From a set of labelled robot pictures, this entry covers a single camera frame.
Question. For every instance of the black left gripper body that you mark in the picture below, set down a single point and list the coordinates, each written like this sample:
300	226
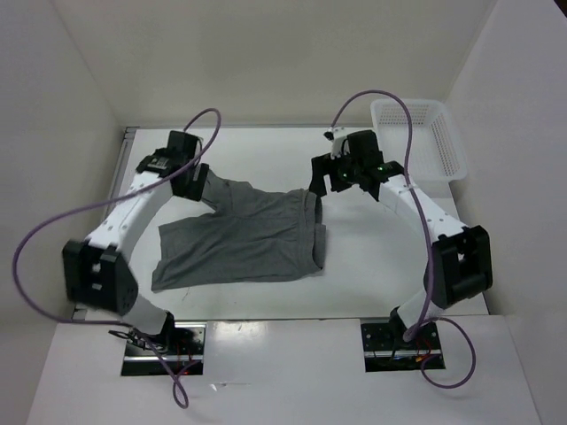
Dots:
193	189

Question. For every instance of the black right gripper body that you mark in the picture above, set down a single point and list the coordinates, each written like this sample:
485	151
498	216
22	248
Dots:
346	171

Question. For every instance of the grey shorts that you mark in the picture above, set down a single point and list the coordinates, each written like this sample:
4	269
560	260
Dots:
249	235

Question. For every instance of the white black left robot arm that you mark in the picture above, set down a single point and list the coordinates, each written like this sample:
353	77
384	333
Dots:
97	271

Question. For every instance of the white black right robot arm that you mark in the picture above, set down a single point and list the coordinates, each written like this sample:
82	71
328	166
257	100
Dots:
459	262

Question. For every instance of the white plastic basket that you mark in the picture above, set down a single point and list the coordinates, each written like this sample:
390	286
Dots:
436	153

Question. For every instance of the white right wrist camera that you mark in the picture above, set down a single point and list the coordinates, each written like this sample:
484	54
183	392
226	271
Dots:
338	136

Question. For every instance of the aluminium table frame rail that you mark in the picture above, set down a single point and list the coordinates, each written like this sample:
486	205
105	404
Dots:
80	309

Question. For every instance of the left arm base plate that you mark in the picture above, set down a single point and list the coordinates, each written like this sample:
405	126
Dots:
184	357

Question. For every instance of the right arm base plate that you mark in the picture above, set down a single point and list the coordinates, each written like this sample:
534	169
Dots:
383	353

